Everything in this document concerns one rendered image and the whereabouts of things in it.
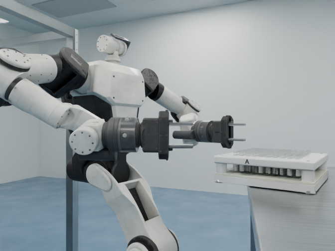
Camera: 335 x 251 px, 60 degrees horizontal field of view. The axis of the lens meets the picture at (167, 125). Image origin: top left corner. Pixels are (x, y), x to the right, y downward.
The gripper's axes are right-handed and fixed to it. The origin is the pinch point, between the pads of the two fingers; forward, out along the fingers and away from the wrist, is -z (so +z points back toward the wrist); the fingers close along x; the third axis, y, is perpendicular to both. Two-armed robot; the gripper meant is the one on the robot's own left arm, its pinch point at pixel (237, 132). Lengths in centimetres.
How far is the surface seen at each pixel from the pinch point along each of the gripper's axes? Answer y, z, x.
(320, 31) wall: -335, 63, -129
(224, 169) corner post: 29.1, -12.7, 9.0
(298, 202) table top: 36, -34, 13
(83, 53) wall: -200, 440, -138
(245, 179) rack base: 29.2, -18.8, 10.9
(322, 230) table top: 50, -42, 13
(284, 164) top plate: 27.9, -28.0, 6.3
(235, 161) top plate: 29.5, -16.0, 6.6
